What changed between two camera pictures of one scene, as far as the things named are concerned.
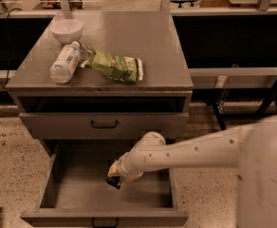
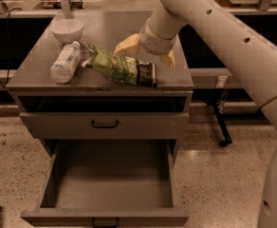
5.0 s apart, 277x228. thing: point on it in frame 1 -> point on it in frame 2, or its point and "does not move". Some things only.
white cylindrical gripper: x=123 y=171 -> x=155 y=42
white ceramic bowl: x=66 y=30 does not move
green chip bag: x=120 y=66 does not move
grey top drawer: x=57 y=125 does not move
